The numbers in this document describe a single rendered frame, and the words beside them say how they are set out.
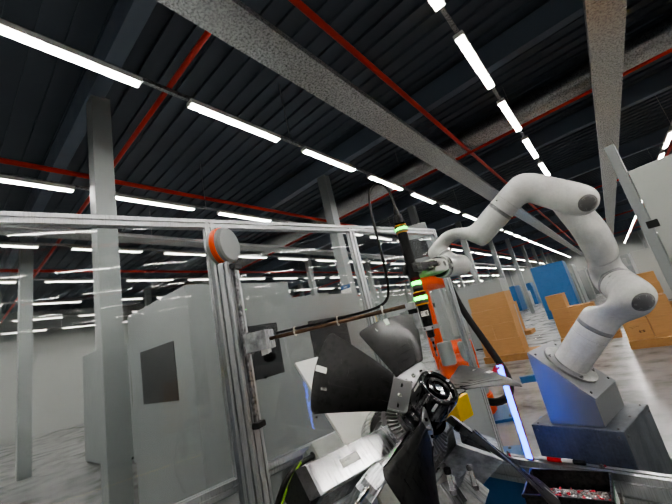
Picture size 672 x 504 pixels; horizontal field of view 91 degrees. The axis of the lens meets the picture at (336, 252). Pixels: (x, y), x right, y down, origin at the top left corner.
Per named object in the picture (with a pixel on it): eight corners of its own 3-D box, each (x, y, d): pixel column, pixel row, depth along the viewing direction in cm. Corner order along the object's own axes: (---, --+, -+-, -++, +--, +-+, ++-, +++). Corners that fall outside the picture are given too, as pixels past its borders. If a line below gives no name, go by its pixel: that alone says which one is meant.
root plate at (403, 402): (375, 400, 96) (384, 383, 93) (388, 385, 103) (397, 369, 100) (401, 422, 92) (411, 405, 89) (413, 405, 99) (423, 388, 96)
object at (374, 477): (373, 497, 77) (360, 483, 79) (385, 479, 82) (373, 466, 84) (377, 490, 76) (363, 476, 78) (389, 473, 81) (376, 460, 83)
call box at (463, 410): (430, 424, 145) (424, 398, 148) (444, 416, 152) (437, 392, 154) (462, 426, 134) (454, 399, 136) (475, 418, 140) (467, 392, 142)
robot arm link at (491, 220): (472, 190, 122) (421, 252, 134) (506, 214, 113) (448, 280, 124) (481, 196, 128) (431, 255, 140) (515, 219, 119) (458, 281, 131)
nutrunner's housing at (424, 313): (425, 338, 106) (389, 208, 117) (426, 338, 110) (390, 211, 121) (437, 336, 105) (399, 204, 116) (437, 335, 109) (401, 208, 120)
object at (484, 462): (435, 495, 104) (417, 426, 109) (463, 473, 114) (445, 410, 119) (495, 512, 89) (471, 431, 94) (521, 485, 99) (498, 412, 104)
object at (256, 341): (243, 356, 123) (239, 333, 125) (253, 354, 130) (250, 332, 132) (267, 350, 121) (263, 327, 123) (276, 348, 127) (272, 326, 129)
